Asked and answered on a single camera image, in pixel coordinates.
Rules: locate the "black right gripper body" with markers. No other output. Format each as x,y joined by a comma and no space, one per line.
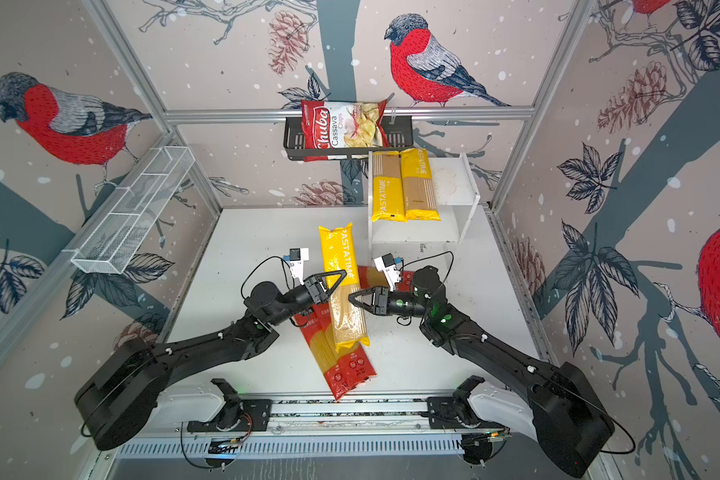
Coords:
403,305

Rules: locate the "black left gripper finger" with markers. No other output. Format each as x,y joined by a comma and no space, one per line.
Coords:
327,293
328,279

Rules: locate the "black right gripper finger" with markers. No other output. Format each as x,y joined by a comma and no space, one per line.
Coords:
377,294
373,307

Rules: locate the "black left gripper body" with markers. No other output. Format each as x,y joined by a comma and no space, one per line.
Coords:
313,291

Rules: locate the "yellow spaghetti pack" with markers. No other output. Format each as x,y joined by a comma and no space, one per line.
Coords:
338,252
418,188
387,188

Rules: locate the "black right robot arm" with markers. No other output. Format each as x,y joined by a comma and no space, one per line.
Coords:
568,418

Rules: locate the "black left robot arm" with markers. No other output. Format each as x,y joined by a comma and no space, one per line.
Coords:
117,401

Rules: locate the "white two-tier shelf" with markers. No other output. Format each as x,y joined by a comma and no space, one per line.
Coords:
457,196

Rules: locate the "red spaghetti pack rear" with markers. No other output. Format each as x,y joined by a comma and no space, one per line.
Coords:
370,277

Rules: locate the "red spaghetti pack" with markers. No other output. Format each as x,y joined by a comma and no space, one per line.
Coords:
359,360
370,277
317,331

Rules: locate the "red spaghetti pack lower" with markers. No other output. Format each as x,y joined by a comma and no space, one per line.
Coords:
317,331

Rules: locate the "red spaghetti pack upper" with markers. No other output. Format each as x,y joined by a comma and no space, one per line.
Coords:
359,360

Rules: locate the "red cassava chips bag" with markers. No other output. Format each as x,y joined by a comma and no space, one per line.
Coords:
341,125

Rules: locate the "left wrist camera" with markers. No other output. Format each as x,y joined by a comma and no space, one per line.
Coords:
296,258

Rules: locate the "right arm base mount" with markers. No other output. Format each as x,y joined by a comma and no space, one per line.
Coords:
454,411

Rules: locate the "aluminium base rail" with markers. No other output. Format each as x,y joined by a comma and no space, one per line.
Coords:
310,428

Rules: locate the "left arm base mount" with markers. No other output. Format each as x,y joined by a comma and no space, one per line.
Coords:
235,414

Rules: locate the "black wall basket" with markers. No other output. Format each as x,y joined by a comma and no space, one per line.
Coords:
398,131

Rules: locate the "white wire mesh basket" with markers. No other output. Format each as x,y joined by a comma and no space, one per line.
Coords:
116,239

